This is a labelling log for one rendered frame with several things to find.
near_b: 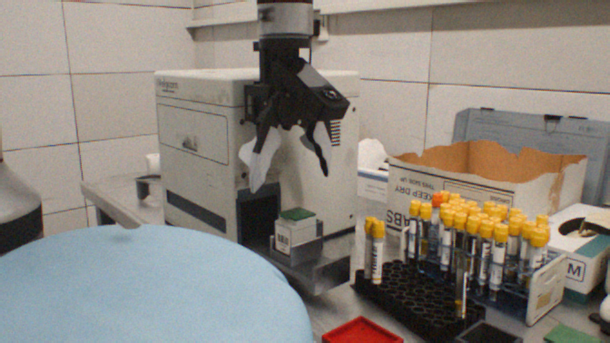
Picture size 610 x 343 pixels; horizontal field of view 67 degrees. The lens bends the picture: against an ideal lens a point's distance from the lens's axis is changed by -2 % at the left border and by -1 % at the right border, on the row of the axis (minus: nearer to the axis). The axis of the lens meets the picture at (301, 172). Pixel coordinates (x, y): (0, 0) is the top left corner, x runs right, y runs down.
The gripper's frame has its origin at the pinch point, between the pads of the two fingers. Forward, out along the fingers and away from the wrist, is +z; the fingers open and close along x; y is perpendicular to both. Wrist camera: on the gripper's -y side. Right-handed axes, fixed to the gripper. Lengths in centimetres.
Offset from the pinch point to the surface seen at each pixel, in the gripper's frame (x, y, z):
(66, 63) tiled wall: -7, 140, -14
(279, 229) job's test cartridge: 2.5, 0.8, 6.4
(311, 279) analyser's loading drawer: 3.2, -7.1, 10.9
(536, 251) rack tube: -16.4, -27.4, 5.9
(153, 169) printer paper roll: -8, 71, 13
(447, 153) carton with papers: -44.3, 3.5, 2.4
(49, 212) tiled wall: 6, 140, 41
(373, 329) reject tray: 1.4, -16.5, 14.7
